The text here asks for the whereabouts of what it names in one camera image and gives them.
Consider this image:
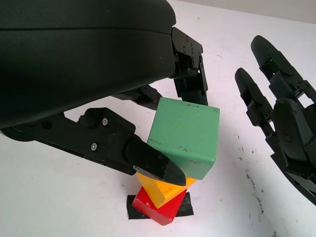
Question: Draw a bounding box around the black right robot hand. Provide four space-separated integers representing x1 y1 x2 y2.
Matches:
234 35 316 207

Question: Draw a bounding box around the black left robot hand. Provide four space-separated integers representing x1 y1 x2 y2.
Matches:
0 0 209 186

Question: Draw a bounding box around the green wooden cube block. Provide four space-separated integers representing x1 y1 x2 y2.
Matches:
147 96 221 181

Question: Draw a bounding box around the yellow wooden cube block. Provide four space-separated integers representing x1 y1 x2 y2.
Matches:
136 172 198 209

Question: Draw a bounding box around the black tape mark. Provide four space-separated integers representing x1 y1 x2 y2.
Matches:
126 192 195 220

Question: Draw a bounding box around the red wooden cube block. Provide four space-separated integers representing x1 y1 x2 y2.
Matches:
132 187 189 226

